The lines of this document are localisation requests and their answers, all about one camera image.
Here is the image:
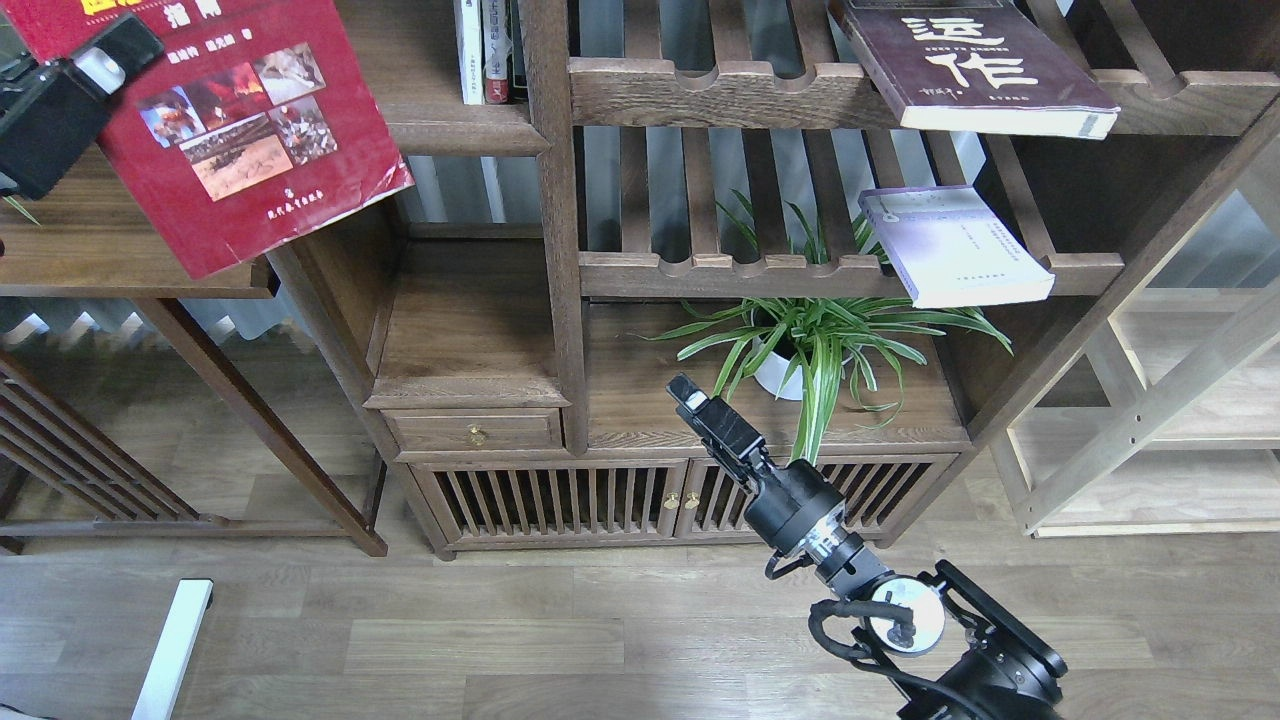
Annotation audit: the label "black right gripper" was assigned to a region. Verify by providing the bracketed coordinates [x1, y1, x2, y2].
[667, 373, 772, 491]

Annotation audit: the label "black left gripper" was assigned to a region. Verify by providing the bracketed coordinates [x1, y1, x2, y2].
[1, 12, 165, 200]

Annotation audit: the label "red paperback book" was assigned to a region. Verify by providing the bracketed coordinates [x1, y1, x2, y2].
[3, 1, 413, 279]

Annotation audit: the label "pale lavender paperback book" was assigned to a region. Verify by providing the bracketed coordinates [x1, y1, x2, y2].
[859, 184, 1056, 309]

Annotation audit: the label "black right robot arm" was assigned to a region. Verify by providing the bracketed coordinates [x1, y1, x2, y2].
[667, 374, 1068, 719]

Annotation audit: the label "light wooden shelf unit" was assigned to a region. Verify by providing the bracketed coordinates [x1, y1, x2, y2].
[987, 122, 1277, 538]

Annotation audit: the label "white plant pot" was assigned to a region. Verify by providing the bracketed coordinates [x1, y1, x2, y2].
[753, 336, 805, 401]

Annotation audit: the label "green spider plant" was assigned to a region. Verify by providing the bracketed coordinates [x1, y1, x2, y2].
[636, 188, 1014, 466]

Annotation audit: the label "green leaves at left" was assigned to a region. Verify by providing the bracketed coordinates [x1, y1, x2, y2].
[1, 191, 41, 225]

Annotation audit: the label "dark wooden side table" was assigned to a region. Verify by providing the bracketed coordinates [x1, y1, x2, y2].
[3, 149, 388, 557]

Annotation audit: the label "dark wooden bookshelf cabinet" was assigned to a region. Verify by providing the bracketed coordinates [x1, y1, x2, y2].
[269, 1, 1277, 559]

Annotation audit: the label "red white upright book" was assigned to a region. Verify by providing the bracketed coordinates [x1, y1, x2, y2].
[480, 0, 512, 105]

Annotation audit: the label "dark upright book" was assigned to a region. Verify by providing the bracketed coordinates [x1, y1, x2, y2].
[507, 0, 529, 102]

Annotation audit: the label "dark maroon large book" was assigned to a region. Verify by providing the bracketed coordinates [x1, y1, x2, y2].
[828, 1, 1120, 140]

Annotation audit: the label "dark slatted wooden rack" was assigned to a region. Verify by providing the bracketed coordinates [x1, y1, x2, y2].
[1, 354, 241, 553]

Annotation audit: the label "white metal stand leg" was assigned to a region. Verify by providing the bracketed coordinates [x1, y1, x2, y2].
[131, 578, 214, 719]

